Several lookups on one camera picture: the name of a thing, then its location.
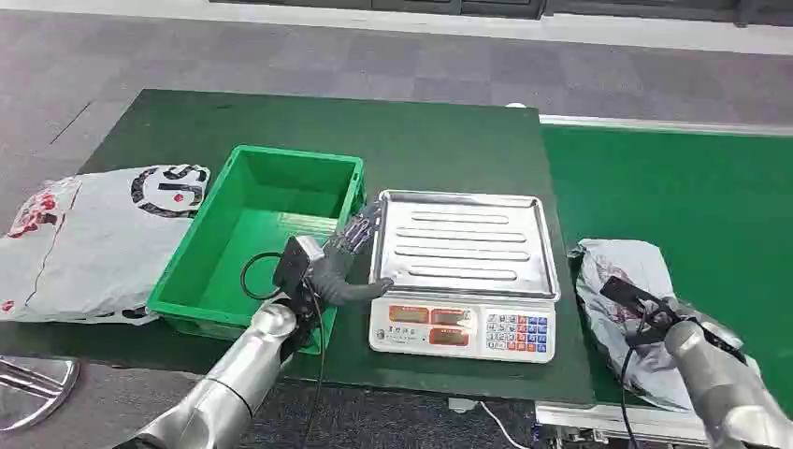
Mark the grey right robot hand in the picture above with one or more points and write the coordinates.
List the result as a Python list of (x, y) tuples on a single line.
[(712, 316)]

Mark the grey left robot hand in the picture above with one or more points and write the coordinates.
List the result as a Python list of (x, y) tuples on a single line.
[(334, 272)]

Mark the grey parcel bag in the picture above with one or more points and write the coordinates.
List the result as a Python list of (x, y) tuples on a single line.
[(619, 263)]

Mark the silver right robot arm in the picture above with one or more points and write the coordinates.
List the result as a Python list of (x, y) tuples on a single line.
[(731, 396)]

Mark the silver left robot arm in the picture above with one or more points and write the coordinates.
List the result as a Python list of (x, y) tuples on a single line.
[(229, 384)]

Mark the green plastic crate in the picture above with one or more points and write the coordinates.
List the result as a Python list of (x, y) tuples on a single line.
[(260, 204)]

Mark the white electronic scale steel pan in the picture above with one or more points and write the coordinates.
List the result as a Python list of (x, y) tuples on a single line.
[(464, 248)]

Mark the green conveyor belt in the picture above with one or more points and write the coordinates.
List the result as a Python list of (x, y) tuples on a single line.
[(650, 186)]

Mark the white table foot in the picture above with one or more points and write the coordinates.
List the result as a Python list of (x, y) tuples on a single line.
[(461, 405)]

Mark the large grey parcel black logo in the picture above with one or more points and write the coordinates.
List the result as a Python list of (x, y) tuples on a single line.
[(93, 248)]

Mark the chrome chair base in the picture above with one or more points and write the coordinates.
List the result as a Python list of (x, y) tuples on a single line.
[(31, 390)]

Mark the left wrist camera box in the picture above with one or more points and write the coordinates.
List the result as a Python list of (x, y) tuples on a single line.
[(296, 263)]

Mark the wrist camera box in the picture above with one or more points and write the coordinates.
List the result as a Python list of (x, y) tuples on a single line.
[(626, 294), (296, 263)]

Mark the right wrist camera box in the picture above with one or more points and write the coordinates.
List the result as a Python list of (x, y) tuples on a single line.
[(626, 294)]

